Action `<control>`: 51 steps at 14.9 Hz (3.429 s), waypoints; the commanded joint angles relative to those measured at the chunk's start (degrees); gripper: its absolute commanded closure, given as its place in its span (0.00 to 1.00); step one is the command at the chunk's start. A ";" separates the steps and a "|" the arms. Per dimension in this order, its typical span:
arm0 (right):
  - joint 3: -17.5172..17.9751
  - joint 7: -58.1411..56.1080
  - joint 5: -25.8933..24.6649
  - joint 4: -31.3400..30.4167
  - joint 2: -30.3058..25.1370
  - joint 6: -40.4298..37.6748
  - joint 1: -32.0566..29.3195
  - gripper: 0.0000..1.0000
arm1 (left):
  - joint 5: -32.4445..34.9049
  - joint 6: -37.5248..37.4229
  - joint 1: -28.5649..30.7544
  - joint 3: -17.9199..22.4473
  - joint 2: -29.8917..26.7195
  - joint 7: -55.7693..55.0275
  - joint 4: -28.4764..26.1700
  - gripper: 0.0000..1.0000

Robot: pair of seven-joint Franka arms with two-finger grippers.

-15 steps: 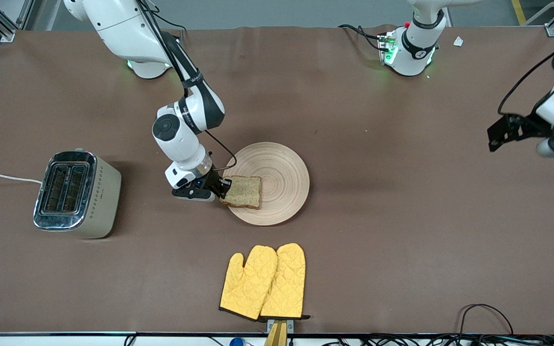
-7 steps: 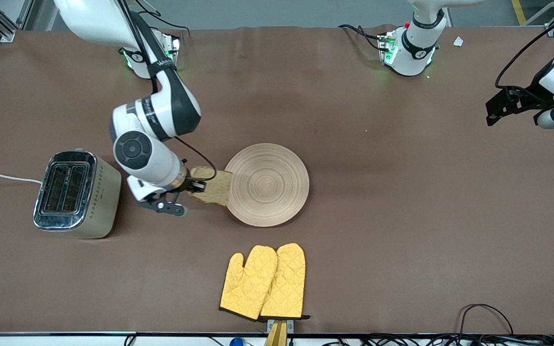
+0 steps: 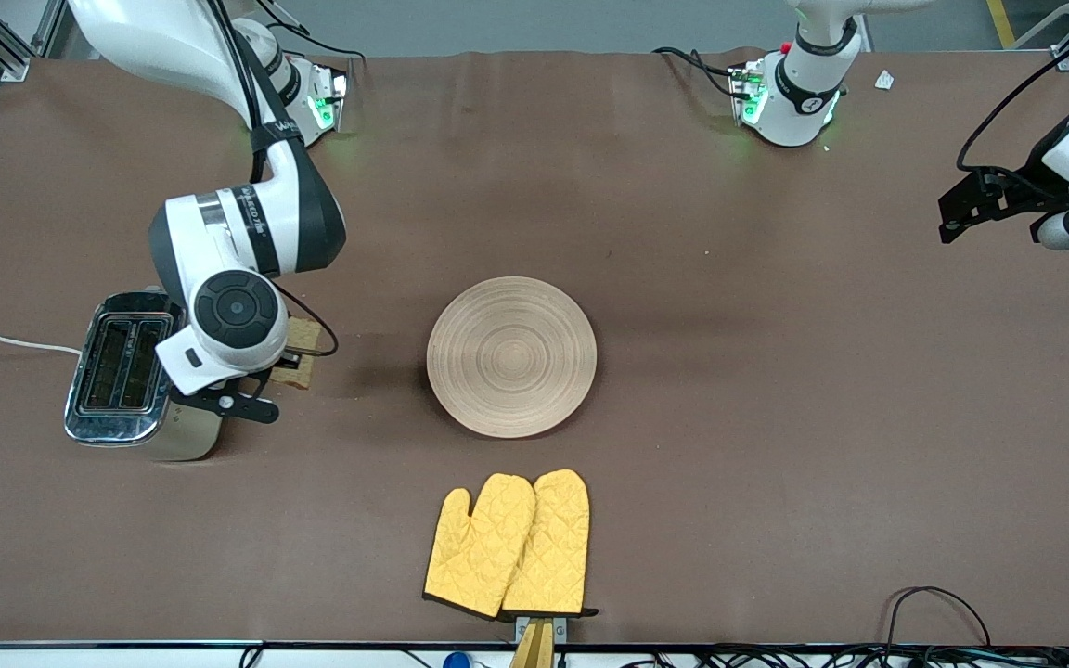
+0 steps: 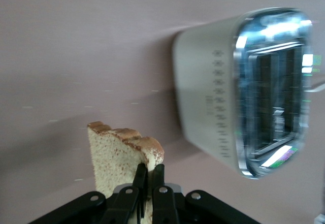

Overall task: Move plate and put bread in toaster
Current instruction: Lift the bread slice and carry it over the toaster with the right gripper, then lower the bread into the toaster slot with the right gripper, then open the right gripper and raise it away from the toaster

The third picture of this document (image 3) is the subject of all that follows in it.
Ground brown bread slice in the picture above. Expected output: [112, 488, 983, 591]
[267, 317, 323, 391]

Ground round wooden plate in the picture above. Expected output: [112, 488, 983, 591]
[427, 276, 599, 439]

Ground beige chrome two-slot toaster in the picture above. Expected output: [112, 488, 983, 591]
[64, 290, 225, 462]

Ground yellow quilted oven mitt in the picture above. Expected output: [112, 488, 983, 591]
[500, 469, 599, 619]
[423, 473, 537, 620]

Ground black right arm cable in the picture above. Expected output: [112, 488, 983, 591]
[208, 0, 340, 359]

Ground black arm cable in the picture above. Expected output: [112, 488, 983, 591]
[208, 0, 340, 359]
[957, 7, 1069, 175]

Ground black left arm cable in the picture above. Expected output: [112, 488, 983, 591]
[957, 7, 1069, 175]

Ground white toaster power cord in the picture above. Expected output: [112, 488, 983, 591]
[0, 333, 82, 357]

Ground black left base cable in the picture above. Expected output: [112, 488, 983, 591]
[652, 46, 741, 99]

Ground black base cable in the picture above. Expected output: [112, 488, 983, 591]
[652, 46, 741, 99]
[261, 0, 368, 66]

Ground black right base cable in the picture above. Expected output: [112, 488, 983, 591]
[261, 0, 368, 66]

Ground black looped cable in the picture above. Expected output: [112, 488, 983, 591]
[885, 585, 993, 650]

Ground wooden sticks with metal bracket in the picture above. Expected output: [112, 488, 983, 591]
[509, 615, 569, 668]

